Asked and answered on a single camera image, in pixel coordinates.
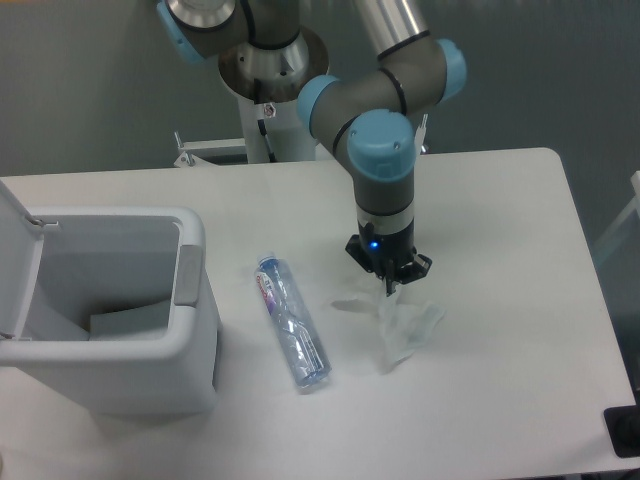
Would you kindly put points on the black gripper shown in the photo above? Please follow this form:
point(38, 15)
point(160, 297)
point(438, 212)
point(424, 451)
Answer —
point(388, 256)

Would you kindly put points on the clear plastic water bottle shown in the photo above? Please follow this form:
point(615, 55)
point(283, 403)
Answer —
point(295, 330)

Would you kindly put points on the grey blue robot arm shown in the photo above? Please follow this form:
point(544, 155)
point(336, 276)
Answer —
point(364, 124)

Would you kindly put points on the white plastic trash can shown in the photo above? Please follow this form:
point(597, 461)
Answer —
point(122, 318)

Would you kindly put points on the black table corner device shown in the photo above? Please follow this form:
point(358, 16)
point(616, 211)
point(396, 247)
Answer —
point(623, 427)

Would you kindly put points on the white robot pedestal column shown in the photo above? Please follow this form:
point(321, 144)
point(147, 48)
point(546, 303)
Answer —
point(266, 85)

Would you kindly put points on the white pedestal base frame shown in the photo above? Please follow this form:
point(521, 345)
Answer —
point(233, 151)

